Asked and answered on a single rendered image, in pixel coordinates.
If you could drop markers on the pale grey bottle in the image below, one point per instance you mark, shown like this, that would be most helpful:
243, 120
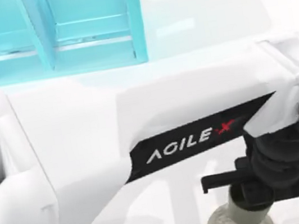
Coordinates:
237, 220

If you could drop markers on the light blue rack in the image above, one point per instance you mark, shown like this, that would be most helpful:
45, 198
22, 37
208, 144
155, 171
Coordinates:
90, 27

